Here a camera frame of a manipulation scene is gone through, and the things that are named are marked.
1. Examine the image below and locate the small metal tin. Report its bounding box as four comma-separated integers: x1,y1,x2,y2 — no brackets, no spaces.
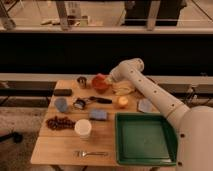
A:
73,98,86,110

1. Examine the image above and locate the grey blue cloth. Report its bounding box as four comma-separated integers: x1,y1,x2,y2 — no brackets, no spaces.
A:
137,99,152,113

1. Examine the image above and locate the green plastic tray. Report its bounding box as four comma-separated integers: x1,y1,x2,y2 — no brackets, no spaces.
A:
115,113,178,166

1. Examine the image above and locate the red orange pepper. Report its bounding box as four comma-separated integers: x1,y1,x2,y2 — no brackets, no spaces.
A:
97,73,106,80

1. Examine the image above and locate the metal fork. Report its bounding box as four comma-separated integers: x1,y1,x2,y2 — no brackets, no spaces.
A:
75,151,108,157

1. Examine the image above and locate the small metal cup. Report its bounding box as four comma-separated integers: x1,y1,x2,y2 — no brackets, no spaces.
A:
77,76,87,89

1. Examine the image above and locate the yellow banana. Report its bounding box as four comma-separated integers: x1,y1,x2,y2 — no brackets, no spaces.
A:
112,84,135,96

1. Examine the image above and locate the orange fruit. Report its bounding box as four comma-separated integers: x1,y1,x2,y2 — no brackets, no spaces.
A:
117,97,129,108

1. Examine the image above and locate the black rectangular block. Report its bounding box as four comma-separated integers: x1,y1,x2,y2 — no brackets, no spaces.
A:
53,89,72,96

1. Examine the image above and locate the black handled peeler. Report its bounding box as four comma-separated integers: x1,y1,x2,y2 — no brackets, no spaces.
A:
88,96,112,104

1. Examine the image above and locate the white plastic cup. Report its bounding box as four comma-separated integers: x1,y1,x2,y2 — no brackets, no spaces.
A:
74,119,92,139

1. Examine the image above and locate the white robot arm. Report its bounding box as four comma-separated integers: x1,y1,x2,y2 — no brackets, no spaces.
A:
107,58,213,171

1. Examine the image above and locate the bunch of dark grapes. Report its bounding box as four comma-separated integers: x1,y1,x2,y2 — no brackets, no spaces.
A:
46,116,75,130

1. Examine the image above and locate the red bowl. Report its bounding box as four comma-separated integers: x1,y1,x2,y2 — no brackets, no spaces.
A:
91,76,109,94

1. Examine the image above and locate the blue sponge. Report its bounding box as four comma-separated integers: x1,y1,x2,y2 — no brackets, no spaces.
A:
89,109,107,121

